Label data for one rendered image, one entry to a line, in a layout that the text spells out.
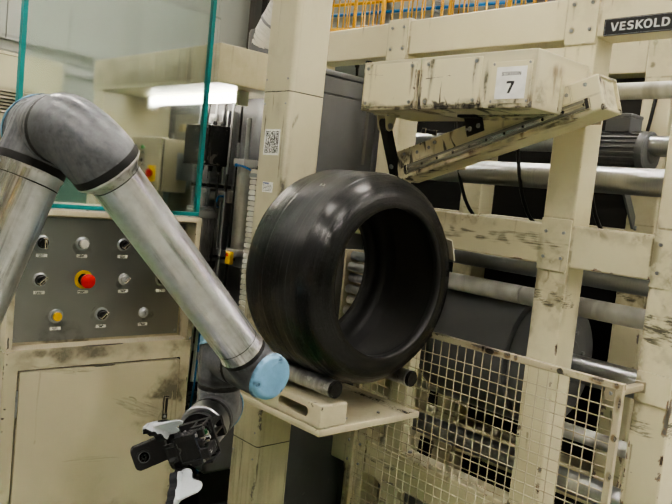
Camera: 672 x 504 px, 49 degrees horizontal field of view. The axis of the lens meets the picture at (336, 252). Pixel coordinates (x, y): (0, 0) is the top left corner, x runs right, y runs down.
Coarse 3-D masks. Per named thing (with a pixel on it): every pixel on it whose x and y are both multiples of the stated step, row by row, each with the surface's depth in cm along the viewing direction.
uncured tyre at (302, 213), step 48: (288, 192) 190; (336, 192) 179; (384, 192) 184; (288, 240) 178; (336, 240) 175; (384, 240) 222; (432, 240) 199; (288, 288) 175; (384, 288) 224; (432, 288) 203; (288, 336) 181; (336, 336) 179; (384, 336) 215
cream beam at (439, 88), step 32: (384, 64) 216; (416, 64) 207; (448, 64) 198; (480, 64) 191; (512, 64) 183; (544, 64) 181; (576, 64) 190; (384, 96) 216; (416, 96) 207; (448, 96) 198; (480, 96) 191; (544, 96) 182
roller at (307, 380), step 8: (296, 368) 192; (304, 368) 192; (296, 376) 191; (304, 376) 189; (312, 376) 187; (320, 376) 186; (304, 384) 188; (312, 384) 186; (320, 384) 184; (328, 384) 182; (336, 384) 182; (320, 392) 184; (328, 392) 181; (336, 392) 182
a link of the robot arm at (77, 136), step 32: (64, 96) 115; (32, 128) 114; (64, 128) 112; (96, 128) 113; (64, 160) 113; (96, 160) 112; (128, 160) 115; (96, 192) 116; (128, 192) 117; (128, 224) 120; (160, 224) 121; (160, 256) 123; (192, 256) 126; (192, 288) 127; (224, 288) 133; (192, 320) 132; (224, 320) 132; (224, 352) 135; (256, 352) 137; (256, 384) 137
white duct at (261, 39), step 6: (270, 0) 262; (270, 6) 261; (264, 12) 264; (270, 12) 261; (264, 18) 264; (270, 18) 262; (258, 24) 266; (264, 24) 263; (270, 24) 262; (258, 30) 266; (264, 30) 264; (258, 36) 266; (264, 36) 265; (252, 42) 268; (258, 42) 267; (264, 42) 266; (264, 48) 267
